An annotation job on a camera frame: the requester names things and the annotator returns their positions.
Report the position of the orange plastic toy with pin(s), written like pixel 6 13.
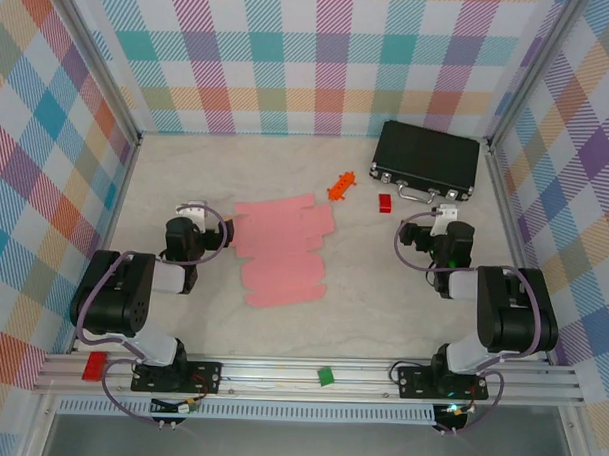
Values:
pixel 342 185

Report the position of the aluminium frame post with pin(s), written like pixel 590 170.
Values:
pixel 535 71
pixel 97 63

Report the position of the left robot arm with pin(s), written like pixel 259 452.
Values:
pixel 132 302

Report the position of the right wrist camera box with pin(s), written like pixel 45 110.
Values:
pixel 444 219

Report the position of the black carrying case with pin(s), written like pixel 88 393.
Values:
pixel 427 157

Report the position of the pink paper box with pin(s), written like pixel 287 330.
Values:
pixel 284 247

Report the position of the green block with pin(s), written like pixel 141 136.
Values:
pixel 325 377

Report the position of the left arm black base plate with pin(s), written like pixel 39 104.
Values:
pixel 204 377

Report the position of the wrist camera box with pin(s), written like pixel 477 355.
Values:
pixel 444 219
pixel 195 214

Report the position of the small red block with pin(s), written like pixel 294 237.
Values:
pixel 384 203

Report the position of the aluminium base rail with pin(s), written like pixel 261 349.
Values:
pixel 279 377

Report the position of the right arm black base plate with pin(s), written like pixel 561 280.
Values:
pixel 414 383

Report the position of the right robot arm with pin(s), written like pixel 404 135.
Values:
pixel 511 315

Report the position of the flat red brick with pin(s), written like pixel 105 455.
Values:
pixel 95 366

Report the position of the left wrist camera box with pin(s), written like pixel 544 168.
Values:
pixel 195 214

